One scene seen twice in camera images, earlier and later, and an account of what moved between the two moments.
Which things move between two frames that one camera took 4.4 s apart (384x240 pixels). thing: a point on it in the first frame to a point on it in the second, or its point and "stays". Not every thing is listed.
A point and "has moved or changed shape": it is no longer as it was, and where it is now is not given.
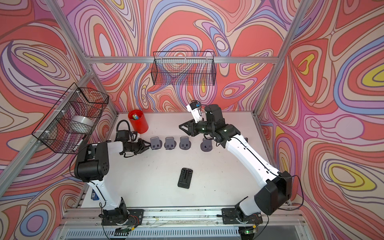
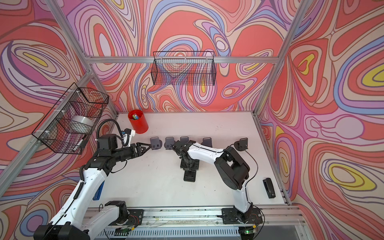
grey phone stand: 184,144 stays
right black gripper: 191,125 to 195,167
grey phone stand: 155,143 stays
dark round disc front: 170,143 stays
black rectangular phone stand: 185,178 has moved or changed shape
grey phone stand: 206,145 stays
